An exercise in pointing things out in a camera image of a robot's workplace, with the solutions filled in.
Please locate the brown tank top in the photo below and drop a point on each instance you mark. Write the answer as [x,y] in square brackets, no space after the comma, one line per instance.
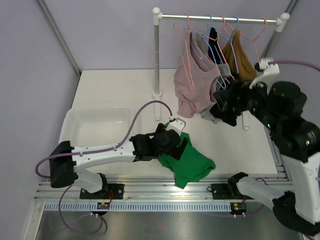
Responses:
[246,69]

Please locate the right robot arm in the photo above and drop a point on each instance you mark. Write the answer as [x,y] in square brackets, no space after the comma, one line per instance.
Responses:
[279,108]

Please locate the grey tank top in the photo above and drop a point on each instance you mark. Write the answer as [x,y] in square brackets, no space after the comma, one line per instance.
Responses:
[225,71]

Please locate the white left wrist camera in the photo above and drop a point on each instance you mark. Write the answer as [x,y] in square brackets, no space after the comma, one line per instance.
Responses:
[176,124]

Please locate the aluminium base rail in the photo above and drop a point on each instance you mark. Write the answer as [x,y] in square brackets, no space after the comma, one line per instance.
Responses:
[152,189]

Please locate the green tank top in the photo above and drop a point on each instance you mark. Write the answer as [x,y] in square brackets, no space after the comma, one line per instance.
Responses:
[192,166]

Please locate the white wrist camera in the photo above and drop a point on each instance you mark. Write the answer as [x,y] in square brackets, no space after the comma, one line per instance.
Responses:
[176,124]
[267,70]

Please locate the black tank top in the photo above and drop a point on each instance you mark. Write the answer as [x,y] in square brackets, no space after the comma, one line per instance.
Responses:
[215,87]

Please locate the blue hanger of mauve top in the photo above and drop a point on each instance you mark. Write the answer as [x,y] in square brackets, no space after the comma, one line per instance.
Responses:
[203,40]

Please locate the mauve pink tank top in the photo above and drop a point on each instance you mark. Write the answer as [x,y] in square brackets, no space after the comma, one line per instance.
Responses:
[193,101]

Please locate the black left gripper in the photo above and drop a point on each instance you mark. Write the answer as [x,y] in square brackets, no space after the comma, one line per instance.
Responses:
[177,154]

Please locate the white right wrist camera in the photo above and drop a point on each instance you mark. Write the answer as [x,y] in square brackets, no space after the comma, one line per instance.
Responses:
[267,70]

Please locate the pink hanger of green top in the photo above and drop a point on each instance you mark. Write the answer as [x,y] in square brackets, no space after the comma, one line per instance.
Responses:
[182,36]

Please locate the silver clothes rack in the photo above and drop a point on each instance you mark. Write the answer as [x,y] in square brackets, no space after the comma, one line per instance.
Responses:
[279,23]

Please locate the white slotted cable duct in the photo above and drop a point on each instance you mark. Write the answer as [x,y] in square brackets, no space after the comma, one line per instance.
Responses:
[139,206]

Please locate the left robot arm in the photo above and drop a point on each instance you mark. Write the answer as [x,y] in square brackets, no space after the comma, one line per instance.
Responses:
[69,165]

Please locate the clear plastic basket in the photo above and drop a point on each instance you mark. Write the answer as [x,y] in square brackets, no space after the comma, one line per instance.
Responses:
[96,126]

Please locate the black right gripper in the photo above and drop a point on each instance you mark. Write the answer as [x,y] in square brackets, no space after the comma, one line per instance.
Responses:
[242,89]

